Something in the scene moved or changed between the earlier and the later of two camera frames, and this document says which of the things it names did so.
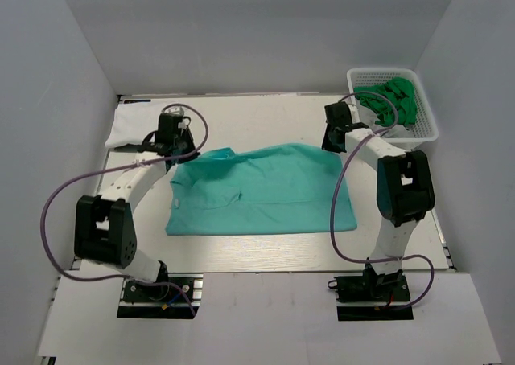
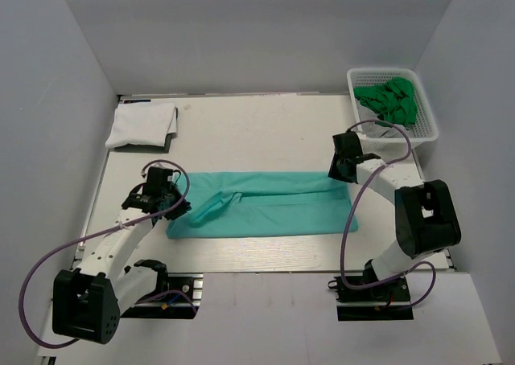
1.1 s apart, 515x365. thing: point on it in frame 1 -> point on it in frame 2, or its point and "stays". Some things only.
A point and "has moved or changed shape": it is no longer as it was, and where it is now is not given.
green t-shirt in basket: x=390 y=100 stays
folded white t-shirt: x=135 y=123 stays
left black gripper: x=185 y=133 -> x=182 y=207
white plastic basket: x=425 y=125 stays
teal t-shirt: x=258 y=189 has moved or changed shape
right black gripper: x=328 y=146 -> x=335 y=174
